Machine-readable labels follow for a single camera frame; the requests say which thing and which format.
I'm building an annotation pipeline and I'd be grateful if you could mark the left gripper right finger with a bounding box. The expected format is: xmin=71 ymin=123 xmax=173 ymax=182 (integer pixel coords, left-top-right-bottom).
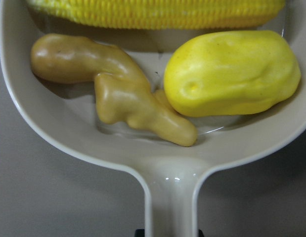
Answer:
xmin=198 ymin=230 xmax=204 ymax=237

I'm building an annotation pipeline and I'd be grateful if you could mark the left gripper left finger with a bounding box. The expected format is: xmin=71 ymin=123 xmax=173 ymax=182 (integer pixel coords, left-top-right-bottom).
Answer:
xmin=134 ymin=229 xmax=145 ymax=237

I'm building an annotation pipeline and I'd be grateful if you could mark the tan toy ginger root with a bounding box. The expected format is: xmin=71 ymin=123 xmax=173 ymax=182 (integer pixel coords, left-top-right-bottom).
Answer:
xmin=30 ymin=34 xmax=197 ymax=147

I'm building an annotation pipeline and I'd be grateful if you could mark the yellow toy potato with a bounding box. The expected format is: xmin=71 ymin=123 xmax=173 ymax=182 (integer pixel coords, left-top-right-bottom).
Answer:
xmin=164 ymin=31 xmax=301 ymax=117

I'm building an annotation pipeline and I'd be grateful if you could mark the yellow toy corn cob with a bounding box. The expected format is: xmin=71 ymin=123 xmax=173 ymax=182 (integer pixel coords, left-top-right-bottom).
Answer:
xmin=27 ymin=0 xmax=286 ymax=30

